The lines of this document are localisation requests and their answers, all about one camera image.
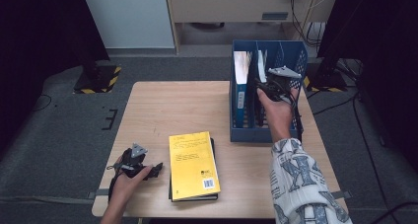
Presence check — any person's left hand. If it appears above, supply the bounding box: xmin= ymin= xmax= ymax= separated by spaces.
xmin=110 ymin=165 xmax=154 ymax=203

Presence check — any long black floor cable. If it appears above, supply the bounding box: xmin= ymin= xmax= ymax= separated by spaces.
xmin=312 ymin=94 xmax=395 ymax=205

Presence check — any person's right hand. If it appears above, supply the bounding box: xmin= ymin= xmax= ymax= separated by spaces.
xmin=256 ymin=88 xmax=300 ymax=143

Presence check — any hand-held gripper cable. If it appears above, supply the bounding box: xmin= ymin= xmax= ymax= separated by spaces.
xmin=289 ymin=89 xmax=306 ymax=143
xmin=106 ymin=164 xmax=121 ymax=202

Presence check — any grey cabinet label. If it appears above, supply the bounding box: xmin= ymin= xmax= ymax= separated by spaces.
xmin=261 ymin=11 xmax=290 ymax=21

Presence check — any black curtain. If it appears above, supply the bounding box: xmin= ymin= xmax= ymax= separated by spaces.
xmin=316 ymin=0 xmax=418 ymax=173
xmin=0 ymin=0 xmax=111 ymax=153

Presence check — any left hand-held gripper cable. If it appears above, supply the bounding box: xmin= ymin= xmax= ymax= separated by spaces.
xmin=106 ymin=164 xmax=121 ymax=202

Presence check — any black stand with striped base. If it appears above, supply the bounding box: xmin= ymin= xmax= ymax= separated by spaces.
xmin=304 ymin=52 xmax=359 ymax=94
xmin=72 ymin=36 xmax=122 ymax=95

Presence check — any grey tape strip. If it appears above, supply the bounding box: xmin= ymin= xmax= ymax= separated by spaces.
xmin=333 ymin=189 xmax=353 ymax=200
xmin=87 ymin=187 xmax=111 ymax=200

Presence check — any beige wooden cabinet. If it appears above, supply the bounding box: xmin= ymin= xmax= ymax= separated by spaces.
xmin=164 ymin=0 xmax=339 ymax=54

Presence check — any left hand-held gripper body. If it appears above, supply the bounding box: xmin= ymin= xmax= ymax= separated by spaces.
xmin=114 ymin=143 xmax=149 ymax=179

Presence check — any blue plastic file rack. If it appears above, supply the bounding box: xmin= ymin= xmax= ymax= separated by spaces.
xmin=229 ymin=39 xmax=309 ymax=144

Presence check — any thick black floor cable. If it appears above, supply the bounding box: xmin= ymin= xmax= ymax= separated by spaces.
xmin=371 ymin=201 xmax=418 ymax=224

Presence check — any thin black floor cable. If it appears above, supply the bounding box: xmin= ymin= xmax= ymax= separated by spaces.
xmin=31 ymin=94 xmax=53 ymax=112

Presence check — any yellow paperback book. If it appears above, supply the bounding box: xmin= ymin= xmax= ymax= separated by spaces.
xmin=168 ymin=130 xmax=222 ymax=202

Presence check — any black hardcover book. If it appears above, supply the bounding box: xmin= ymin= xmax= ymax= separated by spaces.
xmin=167 ymin=137 xmax=220 ymax=203

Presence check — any illustrated blue paperback book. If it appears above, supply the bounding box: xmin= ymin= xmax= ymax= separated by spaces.
xmin=254 ymin=49 xmax=269 ymax=127

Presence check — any right hand-held gripper cable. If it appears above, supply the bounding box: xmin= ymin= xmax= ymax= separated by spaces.
xmin=289 ymin=89 xmax=306 ymax=143

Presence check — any bundle of black cables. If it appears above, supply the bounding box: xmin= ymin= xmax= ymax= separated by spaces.
xmin=289 ymin=0 xmax=326 ymax=49

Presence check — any white panel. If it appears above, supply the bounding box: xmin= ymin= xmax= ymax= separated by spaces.
xmin=81 ymin=0 xmax=175 ymax=49

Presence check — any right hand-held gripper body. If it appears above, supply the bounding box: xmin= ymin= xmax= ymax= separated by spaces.
xmin=262 ymin=65 xmax=303 ymax=103

